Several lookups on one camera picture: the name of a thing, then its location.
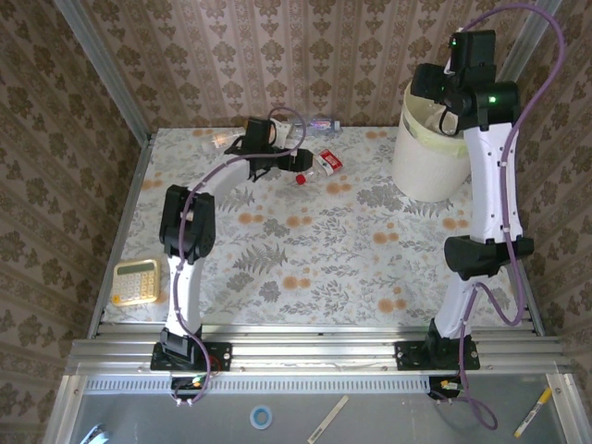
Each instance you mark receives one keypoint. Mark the clear bottle red label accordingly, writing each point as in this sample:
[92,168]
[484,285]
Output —
[329,159]

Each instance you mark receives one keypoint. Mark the clear bottle purple label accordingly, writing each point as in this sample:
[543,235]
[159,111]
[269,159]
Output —
[324,124]

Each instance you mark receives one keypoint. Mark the clear bottle small orange band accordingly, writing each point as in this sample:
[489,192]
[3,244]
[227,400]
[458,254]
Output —
[222,139]

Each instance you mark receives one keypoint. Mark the white plastic bin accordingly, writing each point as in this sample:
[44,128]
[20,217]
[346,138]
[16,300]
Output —
[425,171]

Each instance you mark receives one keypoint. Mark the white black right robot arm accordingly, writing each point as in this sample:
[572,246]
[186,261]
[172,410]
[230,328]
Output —
[485,185]

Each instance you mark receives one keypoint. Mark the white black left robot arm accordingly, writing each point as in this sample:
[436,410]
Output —
[185,291]

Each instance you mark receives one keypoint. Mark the pale yellow bin liner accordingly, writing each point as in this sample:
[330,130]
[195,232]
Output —
[444,147]

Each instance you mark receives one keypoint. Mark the floral tablecloth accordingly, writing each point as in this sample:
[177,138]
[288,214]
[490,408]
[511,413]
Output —
[324,277]

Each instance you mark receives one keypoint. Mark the beige calculator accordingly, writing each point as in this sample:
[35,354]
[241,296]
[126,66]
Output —
[136,282]

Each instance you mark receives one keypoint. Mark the blue tape roll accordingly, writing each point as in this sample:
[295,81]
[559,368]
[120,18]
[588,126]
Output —
[253,417]

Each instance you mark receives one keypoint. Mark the wooden stick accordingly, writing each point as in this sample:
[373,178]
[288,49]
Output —
[329,417]

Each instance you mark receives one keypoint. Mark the yellow marker pen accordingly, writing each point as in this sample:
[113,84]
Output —
[533,412]

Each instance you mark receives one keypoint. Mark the silver metal clip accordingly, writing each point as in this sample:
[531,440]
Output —
[94,435]

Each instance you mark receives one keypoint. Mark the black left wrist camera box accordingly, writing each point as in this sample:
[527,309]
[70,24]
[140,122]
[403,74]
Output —
[256,131]

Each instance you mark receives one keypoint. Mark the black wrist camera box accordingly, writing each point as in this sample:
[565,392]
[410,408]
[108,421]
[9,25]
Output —
[476,48]
[256,131]

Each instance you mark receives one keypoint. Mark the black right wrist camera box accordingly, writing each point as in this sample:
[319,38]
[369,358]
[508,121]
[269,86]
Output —
[476,48]

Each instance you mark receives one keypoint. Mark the aluminium frame post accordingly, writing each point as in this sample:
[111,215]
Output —
[106,74]
[525,44]

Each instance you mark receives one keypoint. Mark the aluminium side rail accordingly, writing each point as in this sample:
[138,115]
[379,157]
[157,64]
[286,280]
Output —
[534,310]
[136,185]

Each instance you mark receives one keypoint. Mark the long aluminium base rail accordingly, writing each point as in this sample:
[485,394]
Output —
[324,351]

